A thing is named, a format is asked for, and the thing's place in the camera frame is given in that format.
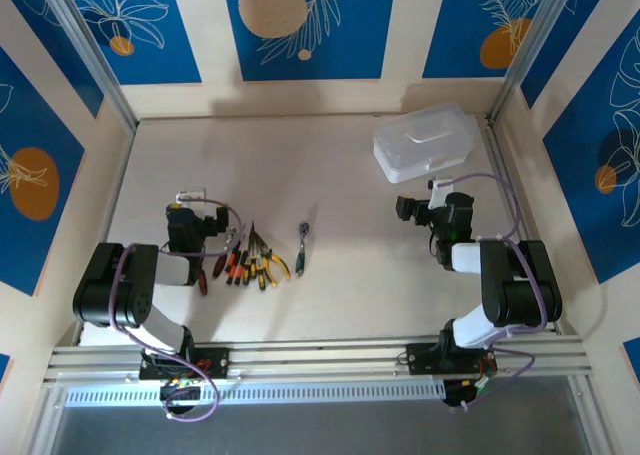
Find slotted grey cable duct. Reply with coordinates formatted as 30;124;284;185
63;379;447;409

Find aluminium side rail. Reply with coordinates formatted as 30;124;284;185
477;114;564;336

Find long needle nose pliers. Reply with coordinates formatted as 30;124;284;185
248;219;274;293

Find green handled ratchet wrench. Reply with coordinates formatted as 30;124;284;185
294;220;312;278

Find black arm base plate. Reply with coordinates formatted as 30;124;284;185
405;342;499;376
138;347;231;381

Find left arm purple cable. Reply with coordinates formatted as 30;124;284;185
107;199;245;422

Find clear plastic tool box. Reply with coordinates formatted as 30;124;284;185
372;102;477;185

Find yellow handled pliers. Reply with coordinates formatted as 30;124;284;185
262;248;292;290

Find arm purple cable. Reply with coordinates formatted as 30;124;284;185
447;173;547;412
107;199;245;422

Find aluminium frame post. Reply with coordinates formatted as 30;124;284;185
487;0;576;122
37;0;140;132

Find aluminium frame leg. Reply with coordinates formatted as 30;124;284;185
567;374;611;455
27;387;69;455

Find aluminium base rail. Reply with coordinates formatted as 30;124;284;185
43;335;595;390

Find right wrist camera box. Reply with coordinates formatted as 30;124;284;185
427;176;452;211

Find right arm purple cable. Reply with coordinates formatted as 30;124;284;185
447;173;547;412

